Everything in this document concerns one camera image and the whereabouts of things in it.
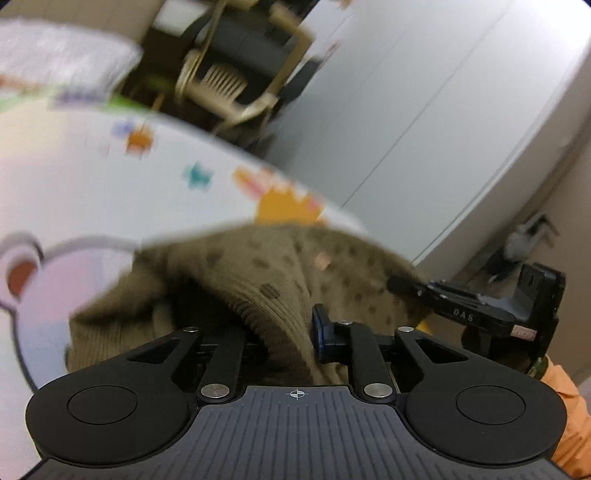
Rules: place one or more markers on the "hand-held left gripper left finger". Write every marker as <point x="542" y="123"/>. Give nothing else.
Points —
<point x="230" y="353"/>

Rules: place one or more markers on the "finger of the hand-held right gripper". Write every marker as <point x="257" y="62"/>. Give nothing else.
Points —
<point x="410" y="287"/>

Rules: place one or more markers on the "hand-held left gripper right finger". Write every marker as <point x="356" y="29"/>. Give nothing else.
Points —
<point x="323" y="339"/>

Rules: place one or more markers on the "olive dotted knit sweater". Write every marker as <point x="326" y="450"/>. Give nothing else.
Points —
<point x="277" y="286"/>

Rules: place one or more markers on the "person's right forearm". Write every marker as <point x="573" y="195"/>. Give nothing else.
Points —
<point x="570" y="415"/>

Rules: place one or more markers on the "grey object on floor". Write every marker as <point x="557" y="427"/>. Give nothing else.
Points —
<point x="526" y="240"/>

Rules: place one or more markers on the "white wardrobe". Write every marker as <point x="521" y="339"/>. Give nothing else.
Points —
<point x="429" y="115"/>

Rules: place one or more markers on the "cartoon printed bed sheet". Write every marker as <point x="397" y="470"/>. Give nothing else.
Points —
<point x="115" y="184"/>

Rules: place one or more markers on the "beige plastic chair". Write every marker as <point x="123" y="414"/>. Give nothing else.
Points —
<point x="240" y="69"/>

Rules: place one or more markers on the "white quilted blanket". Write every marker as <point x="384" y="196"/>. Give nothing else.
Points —
<point x="60" y="50"/>

